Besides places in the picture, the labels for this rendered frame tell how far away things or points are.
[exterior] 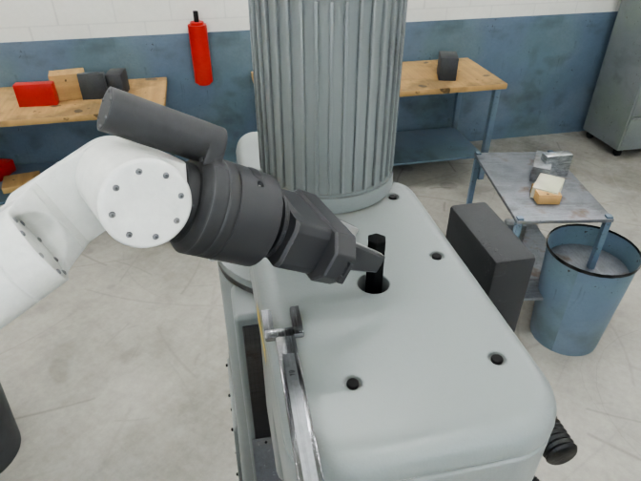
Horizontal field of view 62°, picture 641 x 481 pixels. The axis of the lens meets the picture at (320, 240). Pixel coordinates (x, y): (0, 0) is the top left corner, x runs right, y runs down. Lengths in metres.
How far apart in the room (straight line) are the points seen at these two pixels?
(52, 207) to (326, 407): 0.28
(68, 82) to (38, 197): 3.99
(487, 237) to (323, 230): 0.58
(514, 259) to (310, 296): 0.48
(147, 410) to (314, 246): 2.57
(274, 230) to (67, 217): 0.17
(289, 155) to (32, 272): 0.39
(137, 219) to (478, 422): 0.33
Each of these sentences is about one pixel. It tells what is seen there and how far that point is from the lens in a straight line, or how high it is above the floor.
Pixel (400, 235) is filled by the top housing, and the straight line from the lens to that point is 0.70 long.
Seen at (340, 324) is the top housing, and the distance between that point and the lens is 0.56.
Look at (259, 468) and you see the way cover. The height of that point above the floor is 1.05.
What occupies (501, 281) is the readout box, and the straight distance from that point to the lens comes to 1.00.
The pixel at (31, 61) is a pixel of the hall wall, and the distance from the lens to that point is 4.99.
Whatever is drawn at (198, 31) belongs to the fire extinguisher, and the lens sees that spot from 4.62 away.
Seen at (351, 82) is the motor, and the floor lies 2.07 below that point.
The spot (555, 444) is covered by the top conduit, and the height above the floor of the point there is 1.80.
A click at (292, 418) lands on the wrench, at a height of 1.90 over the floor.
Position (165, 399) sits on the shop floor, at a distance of 3.02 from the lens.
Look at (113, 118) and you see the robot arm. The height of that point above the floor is 2.13.
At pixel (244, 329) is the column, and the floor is 1.49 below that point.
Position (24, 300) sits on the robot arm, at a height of 2.03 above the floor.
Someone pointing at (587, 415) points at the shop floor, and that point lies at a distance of 3.16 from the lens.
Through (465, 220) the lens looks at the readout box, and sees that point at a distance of 1.06.
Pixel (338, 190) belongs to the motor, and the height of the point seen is 1.93.
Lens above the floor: 2.28
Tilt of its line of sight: 35 degrees down
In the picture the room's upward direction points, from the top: straight up
